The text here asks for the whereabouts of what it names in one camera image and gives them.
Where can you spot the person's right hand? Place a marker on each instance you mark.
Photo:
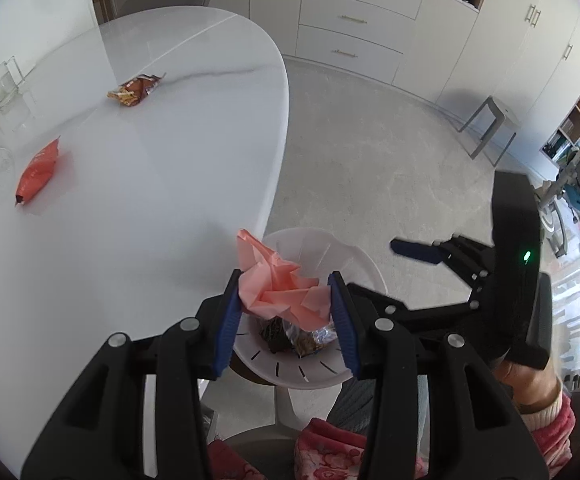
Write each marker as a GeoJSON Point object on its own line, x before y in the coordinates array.
{"type": "Point", "coordinates": [529, 385]}

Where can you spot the person's pink floral clothing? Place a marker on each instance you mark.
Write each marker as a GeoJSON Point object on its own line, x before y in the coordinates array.
{"type": "Point", "coordinates": [330, 455]}

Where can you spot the person's grey knit clothing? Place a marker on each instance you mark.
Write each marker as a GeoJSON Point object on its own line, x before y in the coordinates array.
{"type": "Point", "coordinates": [354, 400]}

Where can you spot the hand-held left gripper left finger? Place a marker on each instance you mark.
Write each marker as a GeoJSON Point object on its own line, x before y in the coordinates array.
{"type": "Point", "coordinates": [227, 330]}

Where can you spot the person's right forearm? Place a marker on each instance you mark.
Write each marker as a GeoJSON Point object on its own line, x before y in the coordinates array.
{"type": "Point", "coordinates": [552, 425]}

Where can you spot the open shelf with books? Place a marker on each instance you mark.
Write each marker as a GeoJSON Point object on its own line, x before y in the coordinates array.
{"type": "Point", "coordinates": [574, 125]}

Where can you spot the clear acrylic rack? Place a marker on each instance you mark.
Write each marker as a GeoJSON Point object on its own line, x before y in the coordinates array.
{"type": "Point", "coordinates": [5, 82]}

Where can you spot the white slotted waste bin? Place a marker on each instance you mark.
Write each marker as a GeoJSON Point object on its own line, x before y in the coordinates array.
{"type": "Point", "coordinates": [310, 240]}

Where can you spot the beige built-in cabinet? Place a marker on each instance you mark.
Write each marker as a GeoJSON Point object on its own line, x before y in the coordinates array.
{"type": "Point", "coordinates": [469, 60]}

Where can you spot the grey stool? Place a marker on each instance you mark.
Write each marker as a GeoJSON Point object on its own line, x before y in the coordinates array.
{"type": "Point", "coordinates": [492, 120]}

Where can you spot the brown snack packet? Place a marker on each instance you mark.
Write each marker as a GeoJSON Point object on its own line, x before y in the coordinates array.
{"type": "Point", "coordinates": [135, 89]}

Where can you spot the orange snack packet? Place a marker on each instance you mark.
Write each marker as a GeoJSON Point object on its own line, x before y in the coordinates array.
{"type": "Point", "coordinates": [37, 170]}

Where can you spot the pink paper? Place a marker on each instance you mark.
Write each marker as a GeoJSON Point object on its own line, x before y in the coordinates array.
{"type": "Point", "coordinates": [280, 290]}

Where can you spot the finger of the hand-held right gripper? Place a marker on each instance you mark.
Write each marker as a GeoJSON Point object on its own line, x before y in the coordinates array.
{"type": "Point", "coordinates": [419, 251]}
{"type": "Point", "coordinates": [444, 317]}

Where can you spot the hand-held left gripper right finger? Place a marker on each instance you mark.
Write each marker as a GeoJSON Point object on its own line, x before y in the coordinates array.
{"type": "Point", "coordinates": [347, 330]}

